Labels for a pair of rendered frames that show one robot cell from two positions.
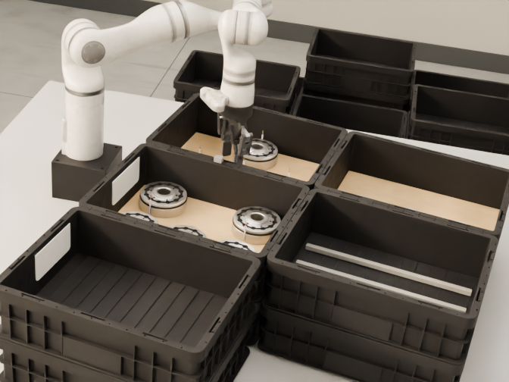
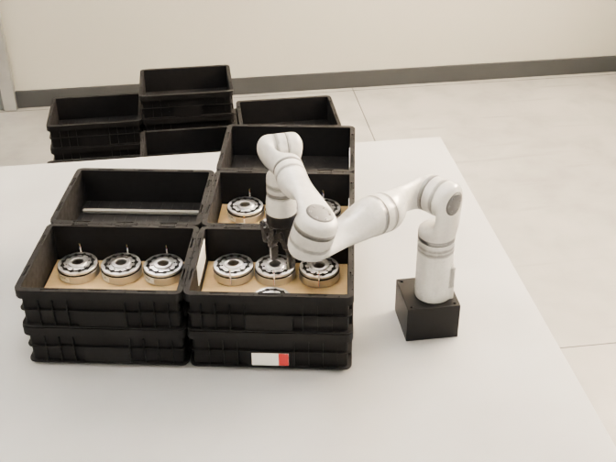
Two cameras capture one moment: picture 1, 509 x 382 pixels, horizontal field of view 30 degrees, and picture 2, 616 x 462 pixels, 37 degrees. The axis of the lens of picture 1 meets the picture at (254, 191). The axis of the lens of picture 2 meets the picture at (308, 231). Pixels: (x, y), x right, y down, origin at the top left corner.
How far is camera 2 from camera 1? 3.80 m
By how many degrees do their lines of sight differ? 115
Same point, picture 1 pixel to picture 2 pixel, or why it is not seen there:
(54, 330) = (314, 143)
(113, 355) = not seen: hidden behind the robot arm
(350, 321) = (155, 195)
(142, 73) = not seen: outside the picture
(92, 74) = (430, 224)
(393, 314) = (128, 183)
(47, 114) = (558, 403)
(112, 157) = (404, 294)
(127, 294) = not seen: hidden behind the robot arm
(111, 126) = (478, 410)
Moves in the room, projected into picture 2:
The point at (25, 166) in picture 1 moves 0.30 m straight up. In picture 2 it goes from (500, 329) to (512, 231)
